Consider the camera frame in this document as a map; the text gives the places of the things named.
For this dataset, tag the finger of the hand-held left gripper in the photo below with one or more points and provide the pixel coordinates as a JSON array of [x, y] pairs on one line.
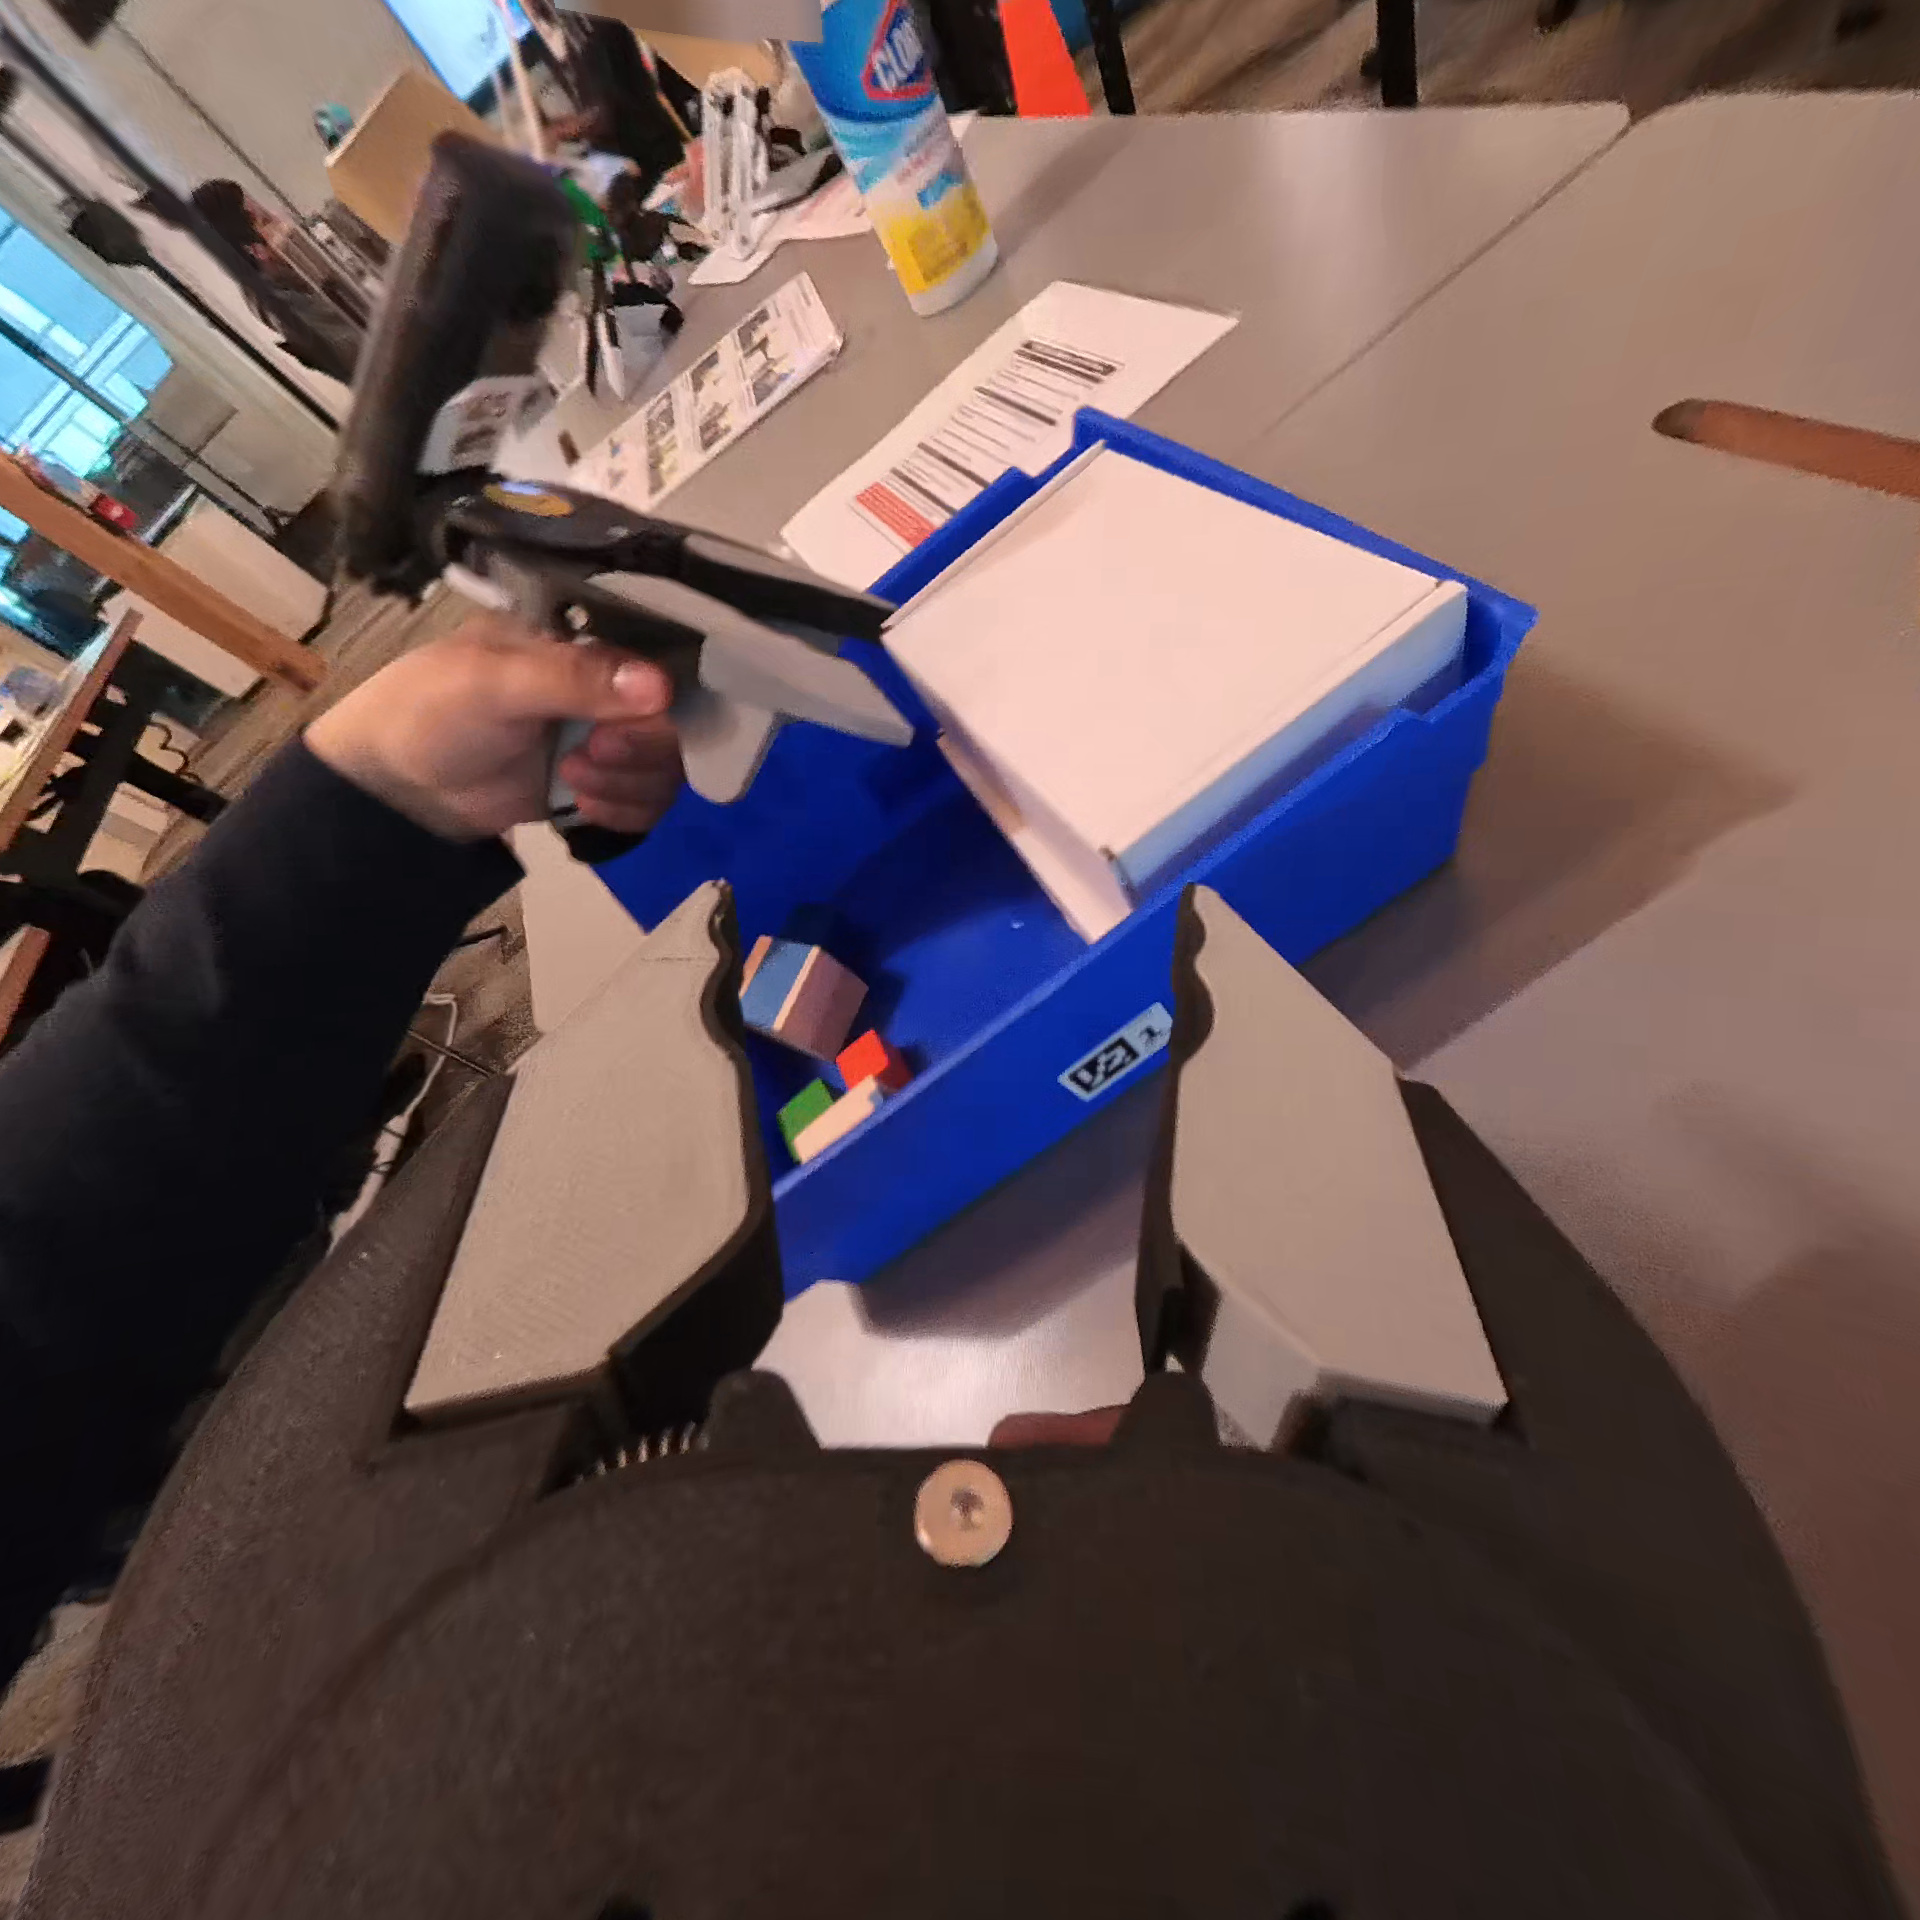
[[781, 589], [797, 676]]

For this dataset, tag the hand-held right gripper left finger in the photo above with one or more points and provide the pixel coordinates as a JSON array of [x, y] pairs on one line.
[[599, 1202]]

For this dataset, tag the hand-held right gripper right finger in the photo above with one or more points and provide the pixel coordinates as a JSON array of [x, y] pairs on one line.
[[1319, 1202]]

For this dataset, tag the green wooden cube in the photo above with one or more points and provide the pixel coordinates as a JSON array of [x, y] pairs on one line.
[[803, 1118]]

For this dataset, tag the wooden block blue side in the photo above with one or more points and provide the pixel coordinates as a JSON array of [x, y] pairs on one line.
[[845, 1125]]

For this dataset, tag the large wooden block blue face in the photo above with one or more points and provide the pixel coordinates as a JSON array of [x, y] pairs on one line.
[[803, 998]]

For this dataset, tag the red wooden cube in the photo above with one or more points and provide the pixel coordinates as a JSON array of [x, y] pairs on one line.
[[870, 1061]]

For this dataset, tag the white cardboard box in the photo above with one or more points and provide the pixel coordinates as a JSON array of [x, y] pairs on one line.
[[1170, 645], [1049, 856]]

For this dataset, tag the blue plastic bin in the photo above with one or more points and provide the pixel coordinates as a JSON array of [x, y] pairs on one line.
[[1319, 840]]

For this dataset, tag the person's left forearm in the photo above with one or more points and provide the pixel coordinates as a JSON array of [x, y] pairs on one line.
[[194, 1079]]

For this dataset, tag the person's left hand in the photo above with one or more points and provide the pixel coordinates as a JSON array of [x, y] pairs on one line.
[[451, 735]]

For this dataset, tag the brown cardboard carton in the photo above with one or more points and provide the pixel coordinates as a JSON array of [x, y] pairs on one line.
[[406, 150]]

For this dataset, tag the printed leaflet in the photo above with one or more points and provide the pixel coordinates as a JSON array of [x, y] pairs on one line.
[[721, 389]]

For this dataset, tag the computer monitor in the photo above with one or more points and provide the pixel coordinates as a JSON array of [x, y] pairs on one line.
[[451, 44]]

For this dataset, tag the white paper sheet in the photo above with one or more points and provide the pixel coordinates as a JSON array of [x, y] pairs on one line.
[[1035, 389]]

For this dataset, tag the white low cabinet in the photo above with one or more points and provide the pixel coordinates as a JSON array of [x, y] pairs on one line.
[[240, 600]]

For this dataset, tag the window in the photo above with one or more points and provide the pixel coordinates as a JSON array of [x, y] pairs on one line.
[[77, 360]]

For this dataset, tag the wipes canister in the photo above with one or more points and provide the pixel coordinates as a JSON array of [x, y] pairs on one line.
[[901, 150]]

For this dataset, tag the wooden post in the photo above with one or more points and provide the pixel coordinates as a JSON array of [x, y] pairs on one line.
[[149, 580]]

